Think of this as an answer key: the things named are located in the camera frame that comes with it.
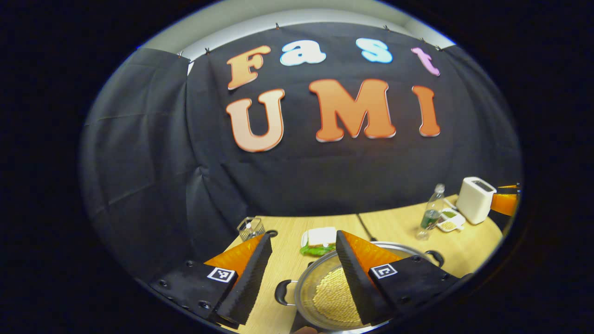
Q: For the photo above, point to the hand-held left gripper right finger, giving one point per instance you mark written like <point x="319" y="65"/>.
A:
<point x="355" y="283"/>

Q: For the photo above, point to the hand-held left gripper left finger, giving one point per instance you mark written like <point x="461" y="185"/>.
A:
<point x="253" y="283"/>

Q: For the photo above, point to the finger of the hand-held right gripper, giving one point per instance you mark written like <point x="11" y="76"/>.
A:
<point x="508" y="187"/>
<point x="505" y="204"/>

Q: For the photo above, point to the stainless steel pot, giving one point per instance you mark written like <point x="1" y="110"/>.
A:
<point x="308" y="283"/>

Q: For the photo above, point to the black induction cooktop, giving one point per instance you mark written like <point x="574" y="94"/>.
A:
<point x="297" y="324"/>

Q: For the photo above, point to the large pile of yellow soybeans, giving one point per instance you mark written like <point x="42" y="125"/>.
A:
<point x="332" y="297"/>

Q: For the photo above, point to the white toaster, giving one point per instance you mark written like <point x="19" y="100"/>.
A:
<point x="473" y="204"/>

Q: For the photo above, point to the white divided dish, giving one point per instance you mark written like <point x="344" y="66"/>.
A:
<point x="457" y="218"/>

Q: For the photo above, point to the sandwich with lettuce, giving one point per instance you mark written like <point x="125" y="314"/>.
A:
<point x="320" y="236"/>

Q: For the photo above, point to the small pile of yellow soybeans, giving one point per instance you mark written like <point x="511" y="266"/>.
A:
<point x="448" y="226"/>

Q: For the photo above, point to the clear plastic water bottle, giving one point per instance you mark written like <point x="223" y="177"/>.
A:
<point x="431" y="215"/>

